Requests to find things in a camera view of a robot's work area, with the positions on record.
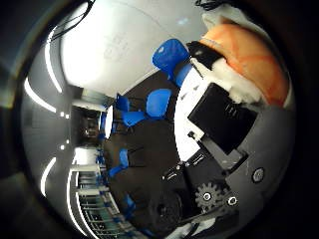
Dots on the orange plush toy white fur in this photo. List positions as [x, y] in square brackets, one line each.
[252, 56]

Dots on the blue chair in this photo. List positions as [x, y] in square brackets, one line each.
[121, 160]
[121, 103]
[169, 56]
[158, 103]
[133, 117]

